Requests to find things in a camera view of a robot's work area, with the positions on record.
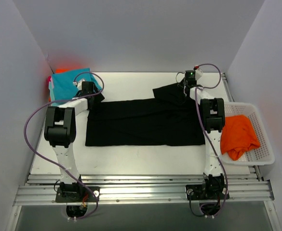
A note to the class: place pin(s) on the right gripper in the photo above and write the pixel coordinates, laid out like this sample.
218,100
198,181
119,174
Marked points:
182,85

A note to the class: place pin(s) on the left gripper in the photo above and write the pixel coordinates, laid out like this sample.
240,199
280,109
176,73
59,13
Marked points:
96,96

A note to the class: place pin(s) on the black t-shirt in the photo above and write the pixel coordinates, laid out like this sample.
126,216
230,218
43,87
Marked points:
169,118

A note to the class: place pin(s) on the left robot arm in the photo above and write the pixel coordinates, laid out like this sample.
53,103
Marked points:
60,131

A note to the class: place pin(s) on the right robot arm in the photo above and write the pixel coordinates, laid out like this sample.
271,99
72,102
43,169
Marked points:
211,115

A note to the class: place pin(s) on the folded teal t-shirt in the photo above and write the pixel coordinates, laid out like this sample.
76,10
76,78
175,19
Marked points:
63,83

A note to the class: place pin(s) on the folded orange t-shirt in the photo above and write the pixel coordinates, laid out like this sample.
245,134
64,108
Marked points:
58,71

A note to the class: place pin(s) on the folded pink t-shirt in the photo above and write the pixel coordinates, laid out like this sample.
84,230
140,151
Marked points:
50,83

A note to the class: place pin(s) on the orange t-shirt in basket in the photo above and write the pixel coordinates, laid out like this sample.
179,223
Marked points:
238,136

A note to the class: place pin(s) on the white plastic basket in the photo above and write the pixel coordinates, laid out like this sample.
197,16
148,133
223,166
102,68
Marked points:
261,156

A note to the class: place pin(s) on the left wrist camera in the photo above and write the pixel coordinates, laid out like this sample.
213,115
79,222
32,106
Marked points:
78,84

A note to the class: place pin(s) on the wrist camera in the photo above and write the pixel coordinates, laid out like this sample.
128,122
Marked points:
198,72
78,84

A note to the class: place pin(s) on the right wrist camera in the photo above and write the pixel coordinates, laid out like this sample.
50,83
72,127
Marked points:
198,72

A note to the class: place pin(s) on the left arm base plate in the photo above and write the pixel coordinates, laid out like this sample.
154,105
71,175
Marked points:
74,197

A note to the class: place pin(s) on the aluminium rail frame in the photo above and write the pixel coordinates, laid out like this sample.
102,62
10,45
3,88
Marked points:
153,189

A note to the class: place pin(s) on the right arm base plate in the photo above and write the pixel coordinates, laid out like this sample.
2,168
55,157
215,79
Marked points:
196,192

